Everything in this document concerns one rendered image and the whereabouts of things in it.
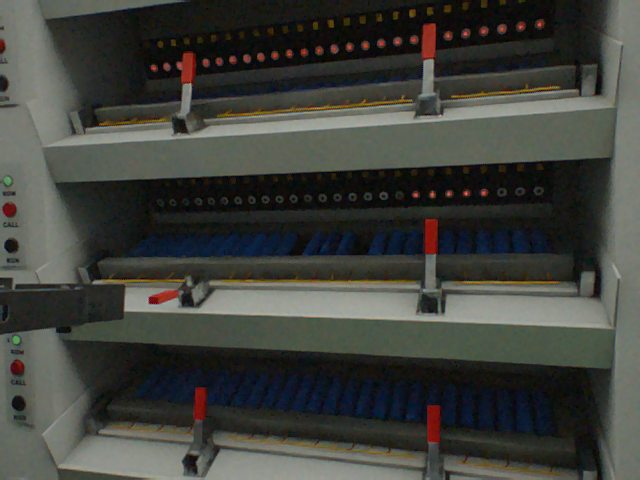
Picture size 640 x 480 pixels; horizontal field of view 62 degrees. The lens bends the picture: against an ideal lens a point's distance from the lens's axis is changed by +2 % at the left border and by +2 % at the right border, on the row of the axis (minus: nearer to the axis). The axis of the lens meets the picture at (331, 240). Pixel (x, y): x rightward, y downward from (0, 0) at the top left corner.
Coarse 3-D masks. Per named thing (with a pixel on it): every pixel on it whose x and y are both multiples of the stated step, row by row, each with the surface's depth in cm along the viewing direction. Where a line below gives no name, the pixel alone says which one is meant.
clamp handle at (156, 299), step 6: (186, 282) 59; (192, 282) 59; (180, 288) 58; (186, 288) 58; (192, 288) 59; (156, 294) 54; (162, 294) 54; (168, 294) 54; (174, 294) 55; (150, 300) 53; (156, 300) 53; (162, 300) 53; (168, 300) 54
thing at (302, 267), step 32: (256, 256) 63; (288, 256) 62; (320, 256) 61; (352, 256) 60; (384, 256) 59; (416, 256) 58; (448, 256) 57; (480, 256) 56; (512, 256) 55; (544, 256) 55
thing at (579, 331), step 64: (64, 256) 65; (576, 256) 53; (128, 320) 61; (192, 320) 59; (256, 320) 56; (320, 320) 54; (384, 320) 52; (448, 320) 51; (512, 320) 49; (576, 320) 48
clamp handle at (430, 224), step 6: (426, 222) 53; (432, 222) 53; (426, 228) 53; (432, 228) 53; (426, 234) 53; (432, 234) 53; (426, 240) 53; (432, 240) 53; (426, 246) 53; (432, 246) 53; (426, 252) 53; (432, 252) 53; (426, 258) 53; (432, 258) 53; (426, 264) 53; (432, 264) 53; (426, 270) 53; (432, 270) 52; (426, 276) 53; (432, 276) 52; (426, 282) 52; (432, 282) 52; (426, 288) 52; (432, 288) 52
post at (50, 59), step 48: (48, 48) 64; (96, 48) 71; (0, 144) 64; (48, 192) 63; (96, 192) 71; (144, 192) 81; (48, 240) 63; (0, 336) 66; (48, 336) 64; (0, 384) 66; (48, 384) 64; (0, 432) 66
